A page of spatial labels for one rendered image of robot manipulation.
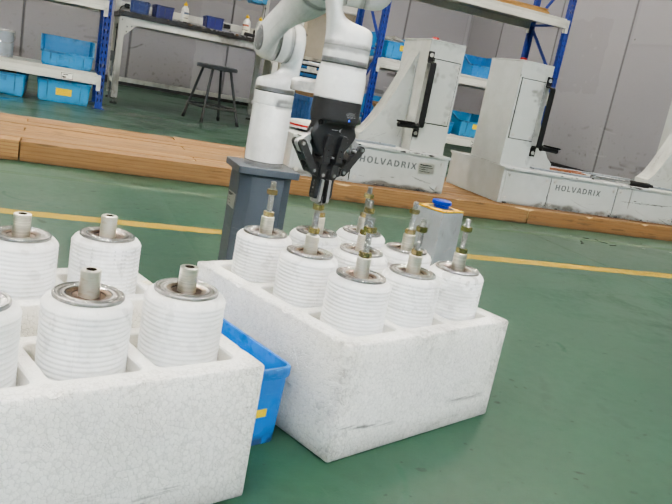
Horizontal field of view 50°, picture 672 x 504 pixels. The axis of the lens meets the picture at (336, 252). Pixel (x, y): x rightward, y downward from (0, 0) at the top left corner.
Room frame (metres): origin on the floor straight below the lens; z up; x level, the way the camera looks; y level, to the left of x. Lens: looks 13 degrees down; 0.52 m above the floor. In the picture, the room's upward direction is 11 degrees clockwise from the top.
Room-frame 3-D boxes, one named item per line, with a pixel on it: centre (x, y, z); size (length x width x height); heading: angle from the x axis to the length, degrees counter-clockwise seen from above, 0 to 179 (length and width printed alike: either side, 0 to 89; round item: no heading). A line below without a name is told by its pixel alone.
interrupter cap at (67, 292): (0.73, 0.25, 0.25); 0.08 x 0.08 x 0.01
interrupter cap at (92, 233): (0.99, 0.32, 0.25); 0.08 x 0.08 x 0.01
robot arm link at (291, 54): (1.70, 0.21, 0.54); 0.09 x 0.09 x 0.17; 29
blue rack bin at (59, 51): (5.55, 2.28, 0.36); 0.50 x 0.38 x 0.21; 23
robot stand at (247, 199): (1.70, 0.21, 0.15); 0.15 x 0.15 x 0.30; 23
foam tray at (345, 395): (1.20, -0.04, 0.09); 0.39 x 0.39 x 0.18; 45
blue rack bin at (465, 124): (6.91, -0.97, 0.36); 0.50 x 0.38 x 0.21; 21
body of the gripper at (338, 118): (1.11, 0.04, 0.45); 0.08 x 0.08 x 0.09
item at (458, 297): (1.20, -0.21, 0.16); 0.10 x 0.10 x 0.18
